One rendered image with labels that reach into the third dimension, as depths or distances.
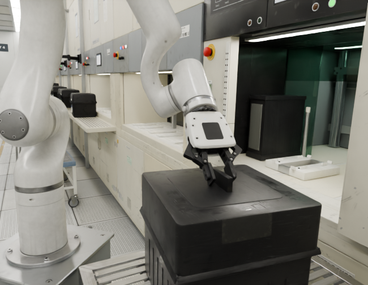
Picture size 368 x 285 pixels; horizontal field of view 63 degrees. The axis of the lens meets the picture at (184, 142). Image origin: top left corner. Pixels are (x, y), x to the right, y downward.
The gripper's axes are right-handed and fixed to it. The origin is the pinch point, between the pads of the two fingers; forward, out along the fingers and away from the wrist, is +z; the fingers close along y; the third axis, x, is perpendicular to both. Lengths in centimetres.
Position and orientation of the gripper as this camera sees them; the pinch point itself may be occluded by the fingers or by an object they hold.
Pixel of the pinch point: (219, 173)
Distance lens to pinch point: 64.7
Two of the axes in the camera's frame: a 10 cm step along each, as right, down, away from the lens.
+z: 2.2, 8.3, -5.1
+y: 9.4, -0.5, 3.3
